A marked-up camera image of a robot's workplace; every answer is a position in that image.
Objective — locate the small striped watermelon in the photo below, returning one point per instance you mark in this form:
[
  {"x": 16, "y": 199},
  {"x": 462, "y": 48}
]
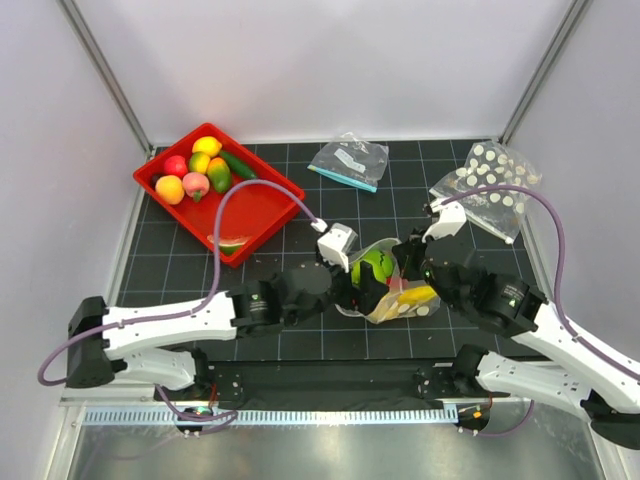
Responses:
[{"x": 382, "y": 263}]

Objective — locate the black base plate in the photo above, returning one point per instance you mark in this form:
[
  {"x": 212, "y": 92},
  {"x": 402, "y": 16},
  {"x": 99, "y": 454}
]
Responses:
[{"x": 336, "y": 385}]

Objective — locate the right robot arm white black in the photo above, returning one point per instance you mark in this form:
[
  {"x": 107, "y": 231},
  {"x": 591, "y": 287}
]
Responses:
[{"x": 593, "y": 382}]

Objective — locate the yellow banana bunch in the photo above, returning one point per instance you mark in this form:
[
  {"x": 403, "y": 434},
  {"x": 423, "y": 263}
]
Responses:
[{"x": 416, "y": 301}]

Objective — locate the slotted cable duct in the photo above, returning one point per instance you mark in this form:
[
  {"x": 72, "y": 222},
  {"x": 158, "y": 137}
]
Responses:
[{"x": 162, "y": 416}]

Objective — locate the blue zipper clear bag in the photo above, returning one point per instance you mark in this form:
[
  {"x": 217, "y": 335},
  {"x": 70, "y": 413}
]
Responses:
[{"x": 352, "y": 161}]

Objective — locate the pink peach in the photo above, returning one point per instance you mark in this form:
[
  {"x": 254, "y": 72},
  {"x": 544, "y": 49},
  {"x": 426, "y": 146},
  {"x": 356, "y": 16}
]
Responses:
[{"x": 196, "y": 185}]

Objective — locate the red chili pepper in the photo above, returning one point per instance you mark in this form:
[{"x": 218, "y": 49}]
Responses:
[{"x": 397, "y": 284}]

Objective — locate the yellow red mango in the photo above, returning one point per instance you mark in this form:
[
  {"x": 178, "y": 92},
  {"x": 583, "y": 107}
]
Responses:
[{"x": 208, "y": 145}]

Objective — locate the polka dot zip bag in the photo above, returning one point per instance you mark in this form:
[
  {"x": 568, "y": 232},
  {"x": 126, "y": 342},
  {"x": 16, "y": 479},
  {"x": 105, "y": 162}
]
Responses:
[
  {"x": 384, "y": 300},
  {"x": 500, "y": 210}
]

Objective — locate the black grid mat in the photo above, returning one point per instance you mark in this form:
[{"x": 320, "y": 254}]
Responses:
[{"x": 166, "y": 264}]

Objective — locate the watermelon slice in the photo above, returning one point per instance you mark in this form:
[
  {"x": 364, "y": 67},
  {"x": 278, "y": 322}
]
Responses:
[{"x": 228, "y": 246}]

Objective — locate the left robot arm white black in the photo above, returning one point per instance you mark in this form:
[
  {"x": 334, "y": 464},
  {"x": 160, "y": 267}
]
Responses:
[{"x": 109, "y": 343}]

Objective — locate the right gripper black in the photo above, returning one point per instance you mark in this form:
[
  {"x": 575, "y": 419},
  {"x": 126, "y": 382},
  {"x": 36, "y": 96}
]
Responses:
[{"x": 407, "y": 253}]

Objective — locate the green red mango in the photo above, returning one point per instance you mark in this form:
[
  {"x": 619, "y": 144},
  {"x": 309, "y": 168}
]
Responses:
[{"x": 219, "y": 175}]

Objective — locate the red plastic tray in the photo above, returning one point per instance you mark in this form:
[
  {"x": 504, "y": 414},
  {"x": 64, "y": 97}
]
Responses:
[{"x": 256, "y": 211}]

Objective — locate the green cucumber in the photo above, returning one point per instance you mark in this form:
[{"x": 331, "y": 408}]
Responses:
[{"x": 237, "y": 166}]

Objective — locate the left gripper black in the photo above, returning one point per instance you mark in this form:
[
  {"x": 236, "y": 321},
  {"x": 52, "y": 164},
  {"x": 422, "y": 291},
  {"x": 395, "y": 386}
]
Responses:
[{"x": 364, "y": 297}]

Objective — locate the orange peach fruit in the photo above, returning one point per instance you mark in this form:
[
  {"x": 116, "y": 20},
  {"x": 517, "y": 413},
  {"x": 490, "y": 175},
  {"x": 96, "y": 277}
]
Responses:
[{"x": 170, "y": 189}]

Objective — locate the red apple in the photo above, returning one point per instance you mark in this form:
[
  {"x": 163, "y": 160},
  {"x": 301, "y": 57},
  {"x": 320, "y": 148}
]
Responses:
[{"x": 175, "y": 165}]

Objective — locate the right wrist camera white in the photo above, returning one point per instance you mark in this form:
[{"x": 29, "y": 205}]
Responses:
[{"x": 447, "y": 219}]

